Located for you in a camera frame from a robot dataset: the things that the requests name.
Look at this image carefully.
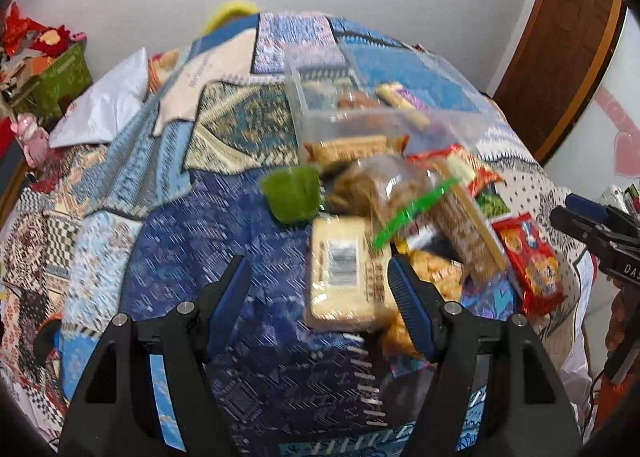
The yellow snack packet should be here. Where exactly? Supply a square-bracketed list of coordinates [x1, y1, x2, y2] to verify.
[381, 248, 467, 364]

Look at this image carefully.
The clear green striped snack bag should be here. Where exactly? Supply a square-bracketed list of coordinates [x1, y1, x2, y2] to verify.
[324, 154, 461, 249]

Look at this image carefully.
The pink heart decal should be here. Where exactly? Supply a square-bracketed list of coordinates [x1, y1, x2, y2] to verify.
[594, 86, 640, 178]

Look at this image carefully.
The orange patterned clothing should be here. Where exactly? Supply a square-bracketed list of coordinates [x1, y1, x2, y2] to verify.
[597, 282, 640, 438]

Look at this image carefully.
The green snack packet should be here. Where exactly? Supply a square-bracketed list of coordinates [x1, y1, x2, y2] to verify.
[475, 189, 512, 218]

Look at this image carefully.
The pink toy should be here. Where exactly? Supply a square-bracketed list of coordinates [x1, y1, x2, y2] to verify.
[14, 113, 52, 170]

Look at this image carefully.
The brown pastry packet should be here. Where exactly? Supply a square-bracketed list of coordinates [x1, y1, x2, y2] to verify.
[336, 91, 382, 111]

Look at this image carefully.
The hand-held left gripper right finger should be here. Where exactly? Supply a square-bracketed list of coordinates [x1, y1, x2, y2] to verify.
[387, 254, 583, 457]

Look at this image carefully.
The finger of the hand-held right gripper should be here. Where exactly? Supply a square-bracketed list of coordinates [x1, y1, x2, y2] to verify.
[566, 193, 640, 238]
[550, 207, 608, 258]

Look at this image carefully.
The white desk clutter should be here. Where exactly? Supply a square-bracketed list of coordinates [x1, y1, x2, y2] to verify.
[599, 183, 640, 220]

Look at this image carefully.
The beige cracker packet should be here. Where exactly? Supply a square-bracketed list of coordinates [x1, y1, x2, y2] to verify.
[306, 214, 399, 334]

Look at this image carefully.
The red white snack packet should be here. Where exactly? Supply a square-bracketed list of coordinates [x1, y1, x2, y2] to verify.
[406, 143, 504, 198]

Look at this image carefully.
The clear plastic container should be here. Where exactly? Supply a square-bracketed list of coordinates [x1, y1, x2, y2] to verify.
[285, 44, 483, 152]

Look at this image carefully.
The orange biscuit packet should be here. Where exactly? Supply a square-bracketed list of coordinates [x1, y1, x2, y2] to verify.
[304, 134, 409, 174]

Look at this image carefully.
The white plastic bag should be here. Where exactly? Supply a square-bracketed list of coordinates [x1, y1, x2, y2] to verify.
[49, 48, 151, 148]

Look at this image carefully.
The white purple bar packet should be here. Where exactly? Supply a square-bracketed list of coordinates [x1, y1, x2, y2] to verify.
[375, 82, 432, 126]

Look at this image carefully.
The brown wooden door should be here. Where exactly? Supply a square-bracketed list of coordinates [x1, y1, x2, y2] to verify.
[491, 0, 627, 166]

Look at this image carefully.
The patchwork blanket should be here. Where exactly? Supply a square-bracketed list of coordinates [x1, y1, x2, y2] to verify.
[0, 12, 596, 457]

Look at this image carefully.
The red cracker packet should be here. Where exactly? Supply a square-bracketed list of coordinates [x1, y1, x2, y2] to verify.
[491, 213, 567, 319]

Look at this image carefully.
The long brown snack packet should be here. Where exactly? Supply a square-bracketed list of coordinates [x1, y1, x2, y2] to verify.
[430, 162, 509, 284]

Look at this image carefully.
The green storage box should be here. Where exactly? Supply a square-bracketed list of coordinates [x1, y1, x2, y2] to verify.
[27, 42, 94, 122]

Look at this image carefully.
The cartoon print pillow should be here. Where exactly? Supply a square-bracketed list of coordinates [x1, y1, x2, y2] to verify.
[146, 49, 182, 90]

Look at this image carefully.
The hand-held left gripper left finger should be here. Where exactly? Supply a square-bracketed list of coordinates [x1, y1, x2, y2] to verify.
[59, 254, 251, 457]

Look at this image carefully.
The red cloth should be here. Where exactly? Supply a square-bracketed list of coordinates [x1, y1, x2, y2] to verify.
[0, 117, 22, 174]

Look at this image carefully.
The green jelly cup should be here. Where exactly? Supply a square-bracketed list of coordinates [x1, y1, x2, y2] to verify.
[259, 166, 322, 224]

